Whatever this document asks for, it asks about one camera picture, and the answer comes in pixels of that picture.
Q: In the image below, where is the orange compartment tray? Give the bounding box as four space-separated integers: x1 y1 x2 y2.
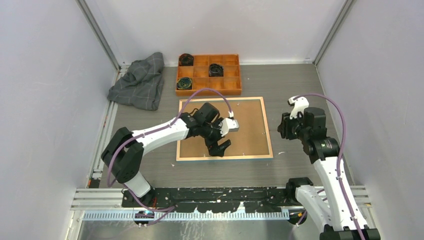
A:
175 53 243 97

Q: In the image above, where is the purple cable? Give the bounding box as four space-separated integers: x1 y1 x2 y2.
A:
286 92 367 240
105 87 235 227

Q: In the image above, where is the aluminium left rail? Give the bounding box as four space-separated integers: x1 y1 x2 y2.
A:
86 64 128 188

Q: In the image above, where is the blue picture frame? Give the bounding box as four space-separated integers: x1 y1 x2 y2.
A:
176 96 274 162

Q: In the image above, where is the black tape roll centre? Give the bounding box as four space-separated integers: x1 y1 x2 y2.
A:
208 63 224 77

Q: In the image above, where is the black tape roll top left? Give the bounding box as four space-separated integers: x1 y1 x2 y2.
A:
178 53 195 67

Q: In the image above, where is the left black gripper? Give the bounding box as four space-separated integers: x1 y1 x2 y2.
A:
200 118 231 157

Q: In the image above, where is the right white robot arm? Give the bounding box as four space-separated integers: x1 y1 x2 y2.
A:
277 107 381 240

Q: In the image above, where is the grey checked cloth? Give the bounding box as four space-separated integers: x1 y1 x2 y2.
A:
107 52 165 111

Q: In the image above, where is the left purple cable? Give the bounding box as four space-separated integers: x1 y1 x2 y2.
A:
105 87 235 227

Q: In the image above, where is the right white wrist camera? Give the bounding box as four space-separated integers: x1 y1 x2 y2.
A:
287 95 309 120

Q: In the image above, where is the aluminium front rail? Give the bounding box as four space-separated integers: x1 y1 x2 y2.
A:
70 185 372 222

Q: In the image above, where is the green black tape roll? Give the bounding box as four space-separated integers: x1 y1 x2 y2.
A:
176 77 193 91

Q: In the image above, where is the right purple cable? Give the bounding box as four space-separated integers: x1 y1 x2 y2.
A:
286 92 367 240

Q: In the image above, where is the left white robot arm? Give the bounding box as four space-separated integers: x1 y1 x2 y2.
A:
101 102 239 207

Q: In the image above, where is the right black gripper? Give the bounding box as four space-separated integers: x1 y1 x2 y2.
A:
278 109 310 141

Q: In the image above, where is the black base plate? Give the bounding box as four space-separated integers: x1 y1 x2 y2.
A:
121 186 301 214

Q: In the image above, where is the aluminium rail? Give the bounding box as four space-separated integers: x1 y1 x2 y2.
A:
70 185 372 222
86 64 128 188

